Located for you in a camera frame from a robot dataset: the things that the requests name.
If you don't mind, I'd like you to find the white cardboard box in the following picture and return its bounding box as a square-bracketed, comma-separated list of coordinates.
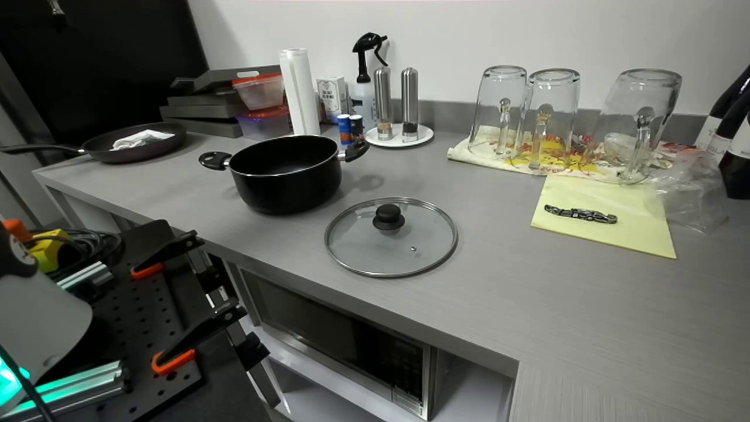
[313, 76, 353, 126]

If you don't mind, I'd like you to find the black clamp with orange handle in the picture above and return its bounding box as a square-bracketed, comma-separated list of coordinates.
[149, 301, 248, 377]
[127, 227, 206, 284]

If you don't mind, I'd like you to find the yellow notepad sheet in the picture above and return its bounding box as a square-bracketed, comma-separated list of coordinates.
[530, 171, 680, 260]

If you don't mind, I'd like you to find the built-in steel microwave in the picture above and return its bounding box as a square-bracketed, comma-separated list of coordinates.
[233, 266, 435, 420]

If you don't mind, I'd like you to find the white round plate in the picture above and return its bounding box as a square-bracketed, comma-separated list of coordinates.
[364, 122, 435, 150]

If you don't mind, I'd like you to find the black frying pan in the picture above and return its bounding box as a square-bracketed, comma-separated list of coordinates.
[0, 119, 190, 166]

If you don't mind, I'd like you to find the reddish plastic container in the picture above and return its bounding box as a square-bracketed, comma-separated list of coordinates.
[234, 104, 294, 142]

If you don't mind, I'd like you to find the black perforated mounting board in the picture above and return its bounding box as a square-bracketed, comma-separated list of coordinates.
[45, 218, 271, 422]

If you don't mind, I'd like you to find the stack of black trays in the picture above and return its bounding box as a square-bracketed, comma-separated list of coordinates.
[160, 63, 282, 142]

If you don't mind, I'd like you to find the yellow floral dish towel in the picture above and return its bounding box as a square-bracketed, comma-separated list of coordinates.
[446, 126, 690, 189]

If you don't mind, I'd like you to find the clear glass mug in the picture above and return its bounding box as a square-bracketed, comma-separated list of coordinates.
[524, 66, 582, 171]
[598, 66, 685, 186]
[466, 63, 533, 160]

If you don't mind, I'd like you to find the white paper towel roll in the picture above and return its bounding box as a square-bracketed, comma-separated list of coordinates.
[276, 48, 324, 137]

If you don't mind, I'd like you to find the plastic container with red lid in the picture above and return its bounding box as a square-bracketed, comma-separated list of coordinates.
[230, 70, 289, 112]

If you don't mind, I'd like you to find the yellow plastic tool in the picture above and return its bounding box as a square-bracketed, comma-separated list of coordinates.
[26, 227, 76, 278]

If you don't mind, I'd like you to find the small blue can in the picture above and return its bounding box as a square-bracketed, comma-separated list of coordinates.
[335, 112, 353, 150]

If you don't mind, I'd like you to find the glass lid with black knob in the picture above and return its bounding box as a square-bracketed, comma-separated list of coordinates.
[324, 194, 462, 282]

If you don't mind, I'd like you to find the clear plastic bag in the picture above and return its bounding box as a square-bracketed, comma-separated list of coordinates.
[646, 146, 734, 236]

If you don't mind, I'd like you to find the dark wine bottle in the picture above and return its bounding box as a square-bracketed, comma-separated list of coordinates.
[714, 84, 750, 199]
[692, 66, 750, 155]

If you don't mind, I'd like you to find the aluminium extrusion bar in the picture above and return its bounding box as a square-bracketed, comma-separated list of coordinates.
[0, 359, 131, 420]
[54, 260, 112, 293]

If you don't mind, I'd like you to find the black cooking pot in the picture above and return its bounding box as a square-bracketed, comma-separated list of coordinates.
[196, 135, 370, 218]

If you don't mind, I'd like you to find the spray bottle with black trigger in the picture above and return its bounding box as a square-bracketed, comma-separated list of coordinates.
[350, 32, 392, 132]

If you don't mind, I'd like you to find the coiled black cable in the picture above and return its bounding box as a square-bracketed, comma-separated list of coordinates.
[57, 230, 127, 278]

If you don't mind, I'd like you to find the steel grinder shaker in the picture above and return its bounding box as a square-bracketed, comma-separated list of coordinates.
[398, 66, 422, 137]
[370, 66, 395, 142]

